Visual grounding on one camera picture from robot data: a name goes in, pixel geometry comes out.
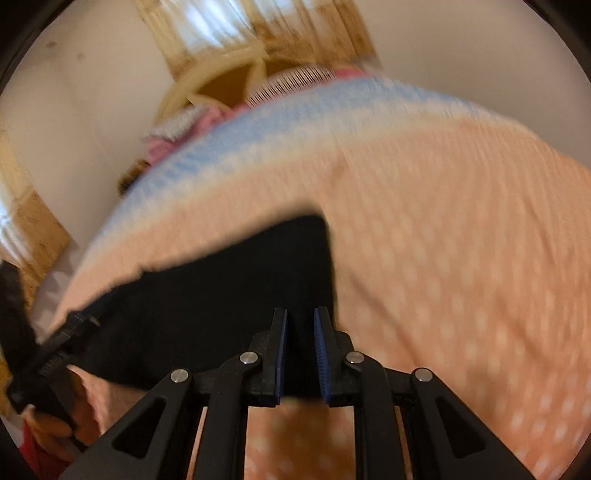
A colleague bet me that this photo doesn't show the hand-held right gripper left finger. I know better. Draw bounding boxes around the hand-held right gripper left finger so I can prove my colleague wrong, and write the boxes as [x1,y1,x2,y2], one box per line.
[58,307,289,480]

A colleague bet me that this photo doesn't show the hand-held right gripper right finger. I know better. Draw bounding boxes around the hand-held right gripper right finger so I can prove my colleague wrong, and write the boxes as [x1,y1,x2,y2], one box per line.
[314,307,536,480]

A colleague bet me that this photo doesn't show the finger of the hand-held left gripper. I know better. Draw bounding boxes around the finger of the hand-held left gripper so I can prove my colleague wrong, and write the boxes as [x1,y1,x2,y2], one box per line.
[44,313,101,358]

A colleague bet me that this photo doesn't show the black pants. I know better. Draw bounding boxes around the black pants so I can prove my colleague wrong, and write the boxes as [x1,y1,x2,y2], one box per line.
[69,215,340,400]

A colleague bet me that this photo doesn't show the person's left hand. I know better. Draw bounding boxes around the person's left hand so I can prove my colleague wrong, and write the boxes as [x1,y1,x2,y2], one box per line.
[25,406,77,446]

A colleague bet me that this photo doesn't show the beige floral window curtain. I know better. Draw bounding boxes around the beige floral window curtain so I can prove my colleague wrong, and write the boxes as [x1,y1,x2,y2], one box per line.
[136,0,377,81]
[0,138,72,296]

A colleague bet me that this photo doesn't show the bed with polka dot cover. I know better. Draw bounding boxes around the bed with polka dot cover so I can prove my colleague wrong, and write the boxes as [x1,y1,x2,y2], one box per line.
[28,76,591,480]

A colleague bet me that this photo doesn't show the pink folded blanket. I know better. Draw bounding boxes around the pink folded blanket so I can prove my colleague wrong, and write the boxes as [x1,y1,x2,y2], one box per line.
[145,108,232,167]

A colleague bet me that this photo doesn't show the grey patterned pillow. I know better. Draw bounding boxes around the grey patterned pillow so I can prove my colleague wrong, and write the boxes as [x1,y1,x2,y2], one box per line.
[148,106,208,139]

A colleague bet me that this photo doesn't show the striped pillow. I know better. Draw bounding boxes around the striped pillow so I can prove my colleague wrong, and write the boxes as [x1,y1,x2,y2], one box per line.
[247,65,338,109]

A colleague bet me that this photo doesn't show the cream wooden bed headboard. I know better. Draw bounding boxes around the cream wooden bed headboard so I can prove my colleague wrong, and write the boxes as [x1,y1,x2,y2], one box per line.
[157,51,273,125]

